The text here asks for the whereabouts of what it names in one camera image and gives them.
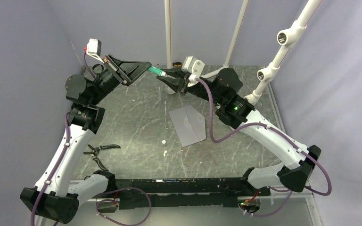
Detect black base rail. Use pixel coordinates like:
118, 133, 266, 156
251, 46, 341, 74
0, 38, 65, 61
95, 178, 271, 210

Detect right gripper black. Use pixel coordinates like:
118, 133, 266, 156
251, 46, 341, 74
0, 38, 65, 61
157, 65, 224, 106

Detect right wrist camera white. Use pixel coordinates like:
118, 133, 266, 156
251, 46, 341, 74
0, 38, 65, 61
181, 56, 205, 87

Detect black handled pliers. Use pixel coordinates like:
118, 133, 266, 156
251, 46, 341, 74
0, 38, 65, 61
84, 144, 121, 172

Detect green white glue stick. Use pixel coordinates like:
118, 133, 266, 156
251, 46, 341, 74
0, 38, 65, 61
148, 66, 166, 77

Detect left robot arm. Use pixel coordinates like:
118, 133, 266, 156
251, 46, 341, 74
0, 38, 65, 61
20, 55, 151, 226

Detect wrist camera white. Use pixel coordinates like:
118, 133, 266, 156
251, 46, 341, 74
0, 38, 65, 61
181, 56, 205, 87
84, 38, 104, 63

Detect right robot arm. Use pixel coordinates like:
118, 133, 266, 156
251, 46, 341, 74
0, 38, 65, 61
157, 68, 321, 195

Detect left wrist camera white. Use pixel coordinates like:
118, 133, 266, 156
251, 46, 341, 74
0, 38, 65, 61
84, 38, 104, 63

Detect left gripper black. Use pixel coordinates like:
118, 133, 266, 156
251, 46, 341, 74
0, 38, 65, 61
89, 54, 151, 106

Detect white pvc pipe frame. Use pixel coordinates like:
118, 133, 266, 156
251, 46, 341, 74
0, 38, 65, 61
164, 0, 323, 105

